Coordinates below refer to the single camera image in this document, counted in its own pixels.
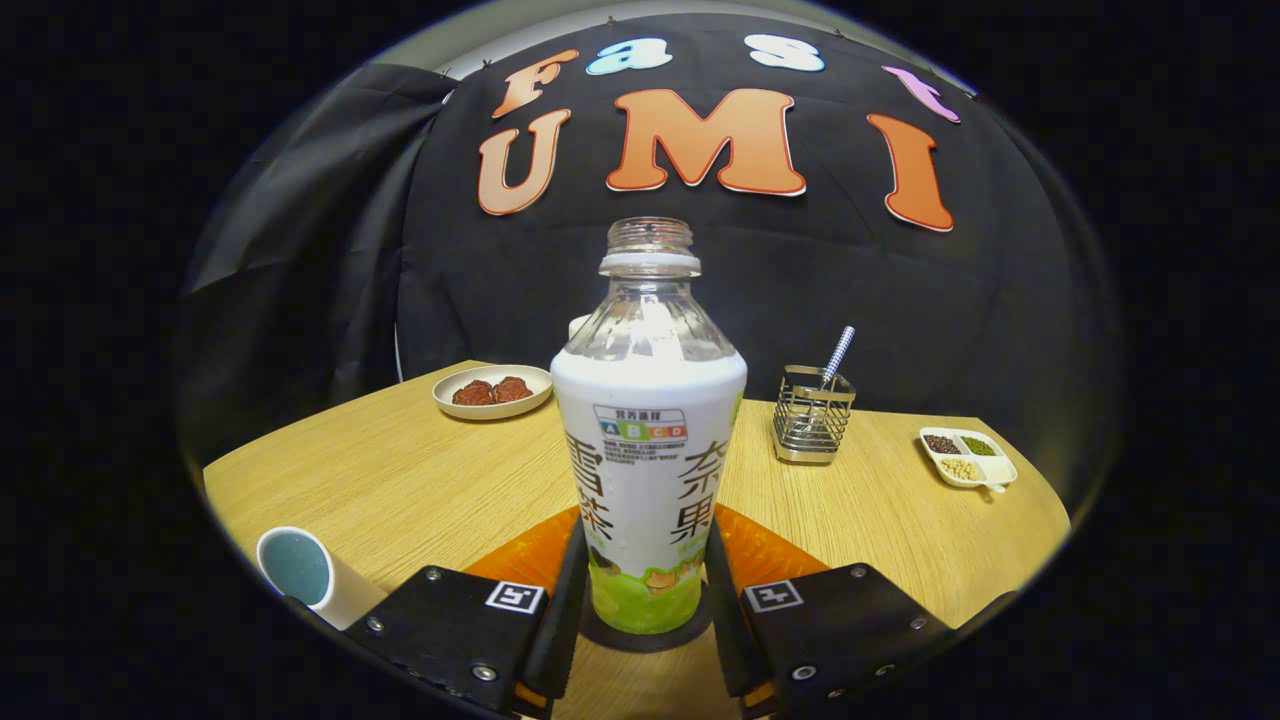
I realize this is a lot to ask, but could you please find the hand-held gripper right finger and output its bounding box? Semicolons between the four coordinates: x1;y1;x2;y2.
705;505;951;717

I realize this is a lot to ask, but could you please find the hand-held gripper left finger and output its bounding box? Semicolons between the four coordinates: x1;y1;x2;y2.
360;505;589;719

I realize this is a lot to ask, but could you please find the white ceramic cup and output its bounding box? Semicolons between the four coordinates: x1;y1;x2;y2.
256;526;389;633

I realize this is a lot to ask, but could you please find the dark brown round coaster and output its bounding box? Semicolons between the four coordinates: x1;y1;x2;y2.
578;585;713;655

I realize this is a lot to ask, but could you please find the white green label juice bottle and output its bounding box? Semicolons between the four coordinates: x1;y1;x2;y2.
550;216;749;636

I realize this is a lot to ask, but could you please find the wooden table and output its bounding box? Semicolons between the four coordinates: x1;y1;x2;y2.
203;360;1071;720

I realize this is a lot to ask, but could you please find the white divided dish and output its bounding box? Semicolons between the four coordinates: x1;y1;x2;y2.
919;427;1019;494

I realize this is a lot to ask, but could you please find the cream round plate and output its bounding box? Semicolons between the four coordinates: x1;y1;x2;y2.
432;364;553;421

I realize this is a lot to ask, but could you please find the striped straw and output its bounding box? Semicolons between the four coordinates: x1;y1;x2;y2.
820;325;857;391

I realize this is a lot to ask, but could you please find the metal wire holder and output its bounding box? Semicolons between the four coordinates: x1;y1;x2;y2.
772;365;857;464

